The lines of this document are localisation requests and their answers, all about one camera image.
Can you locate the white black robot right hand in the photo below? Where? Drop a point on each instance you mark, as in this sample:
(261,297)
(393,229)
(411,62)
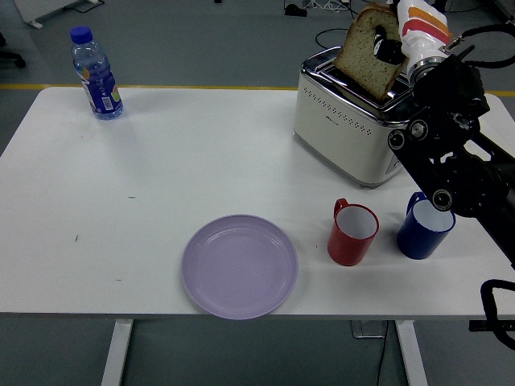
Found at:
(422,28)

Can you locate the black office chair base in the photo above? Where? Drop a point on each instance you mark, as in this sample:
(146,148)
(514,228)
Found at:
(14,58)

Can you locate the black table control panel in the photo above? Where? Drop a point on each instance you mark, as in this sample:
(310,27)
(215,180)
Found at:
(476,326)

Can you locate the cream chrome toaster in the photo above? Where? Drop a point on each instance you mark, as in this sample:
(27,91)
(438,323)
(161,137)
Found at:
(342,136)

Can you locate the red mug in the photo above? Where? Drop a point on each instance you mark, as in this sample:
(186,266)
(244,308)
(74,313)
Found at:
(346,249)

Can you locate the bread slice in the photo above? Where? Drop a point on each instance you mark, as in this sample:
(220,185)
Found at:
(358,52)

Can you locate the blue cap water bottle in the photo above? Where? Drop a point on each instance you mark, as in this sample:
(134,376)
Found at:
(98,88)

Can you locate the clear under-table bracket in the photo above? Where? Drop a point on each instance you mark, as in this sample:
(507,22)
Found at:
(366,329)

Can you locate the blue mug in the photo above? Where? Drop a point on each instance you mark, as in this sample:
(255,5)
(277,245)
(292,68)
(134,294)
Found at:
(418,241)

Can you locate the white table leg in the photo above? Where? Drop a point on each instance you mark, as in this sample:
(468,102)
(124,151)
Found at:
(412,354)
(116,354)

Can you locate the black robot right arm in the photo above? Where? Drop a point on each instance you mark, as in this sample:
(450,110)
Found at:
(442,161)

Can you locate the purple plate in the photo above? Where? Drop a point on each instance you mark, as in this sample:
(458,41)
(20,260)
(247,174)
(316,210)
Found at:
(239,267)

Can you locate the white furniture foot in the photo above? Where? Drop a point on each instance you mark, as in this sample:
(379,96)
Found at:
(36,12)

